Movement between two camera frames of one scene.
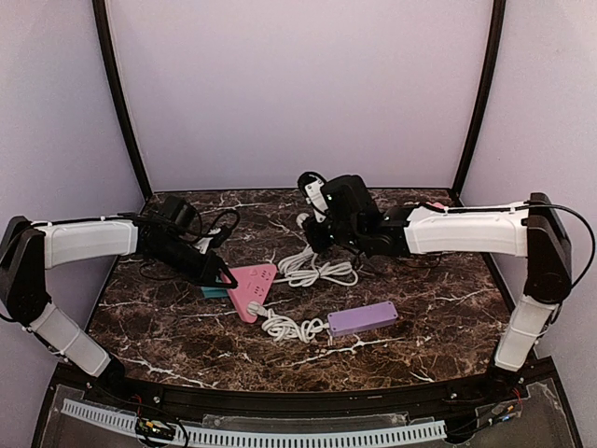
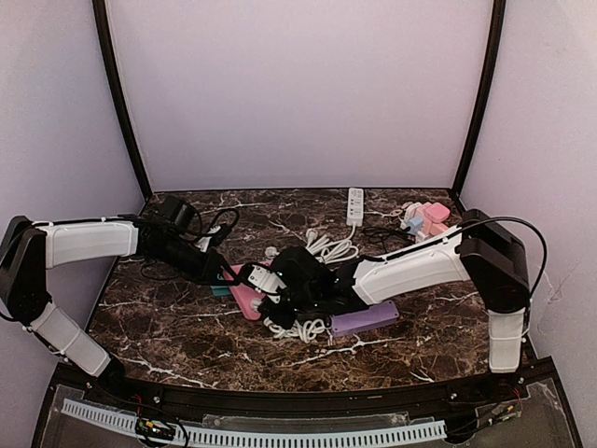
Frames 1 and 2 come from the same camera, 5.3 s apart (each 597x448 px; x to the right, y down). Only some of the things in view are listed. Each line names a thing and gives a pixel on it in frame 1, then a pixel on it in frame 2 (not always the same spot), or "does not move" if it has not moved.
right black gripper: [315, 234] → [278, 304]
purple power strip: [361, 317] does not move
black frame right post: [496, 27] does not move
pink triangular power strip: [253, 285] does not move
